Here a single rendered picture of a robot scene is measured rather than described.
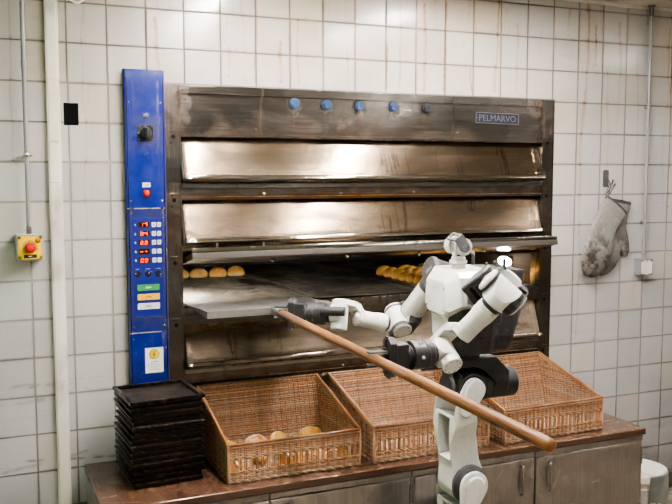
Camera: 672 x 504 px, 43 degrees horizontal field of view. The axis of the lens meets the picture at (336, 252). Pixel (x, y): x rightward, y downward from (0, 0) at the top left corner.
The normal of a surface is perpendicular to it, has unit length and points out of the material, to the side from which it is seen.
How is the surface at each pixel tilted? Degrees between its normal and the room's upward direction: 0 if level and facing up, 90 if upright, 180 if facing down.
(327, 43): 90
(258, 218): 71
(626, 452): 90
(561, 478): 90
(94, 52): 90
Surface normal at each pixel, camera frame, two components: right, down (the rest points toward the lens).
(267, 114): 0.39, 0.08
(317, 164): 0.37, -0.26
